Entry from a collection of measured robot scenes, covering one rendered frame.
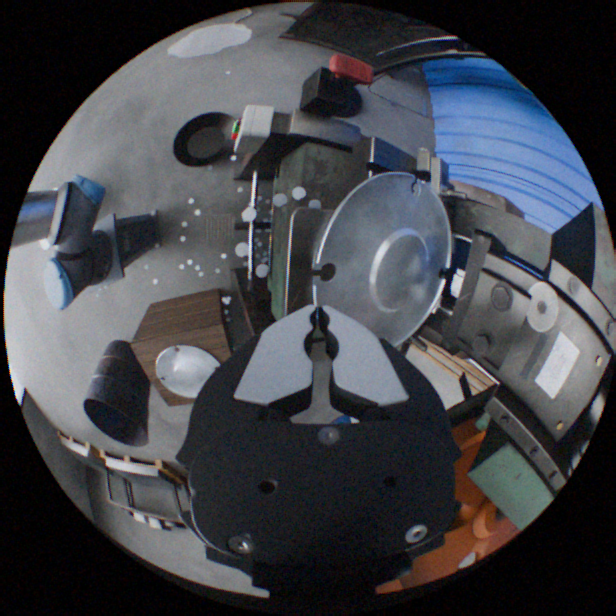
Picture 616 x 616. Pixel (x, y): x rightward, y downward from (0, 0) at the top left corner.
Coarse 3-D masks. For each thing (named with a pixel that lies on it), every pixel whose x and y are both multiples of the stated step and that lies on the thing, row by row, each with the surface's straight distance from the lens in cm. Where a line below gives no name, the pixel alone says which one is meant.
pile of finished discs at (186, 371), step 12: (168, 348) 79; (180, 348) 78; (192, 348) 78; (168, 360) 83; (180, 360) 82; (192, 360) 81; (204, 360) 81; (216, 360) 80; (156, 372) 88; (168, 372) 88; (180, 372) 86; (192, 372) 85; (204, 372) 85; (168, 384) 93; (180, 384) 92; (192, 384) 90; (192, 396) 97
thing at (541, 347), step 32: (480, 288) 26; (512, 288) 25; (544, 288) 27; (480, 320) 27; (512, 320) 26; (544, 320) 27; (576, 320) 30; (480, 352) 26; (512, 352) 30; (544, 352) 30; (576, 352) 31; (608, 352) 34; (512, 384) 31; (544, 384) 31; (576, 384) 33; (544, 416) 34; (576, 416) 36
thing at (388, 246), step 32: (352, 192) 22; (384, 192) 26; (352, 224) 23; (384, 224) 26; (416, 224) 31; (448, 224) 39; (320, 256) 21; (352, 256) 24; (384, 256) 26; (416, 256) 32; (448, 256) 42; (320, 288) 23; (352, 288) 25; (384, 288) 28; (416, 288) 35; (384, 320) 33; (416, 320) 41
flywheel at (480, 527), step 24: (456, 432) 59; (480, 432) 65; (456, 480) 58; (480, 504) 62; (456, 528) 57; (480, 528) 60; (504, 528) 74; (432, 552) 54; (456, 552) 59; (480, 552) 69; (408, 576) 53; (432, 576) 58
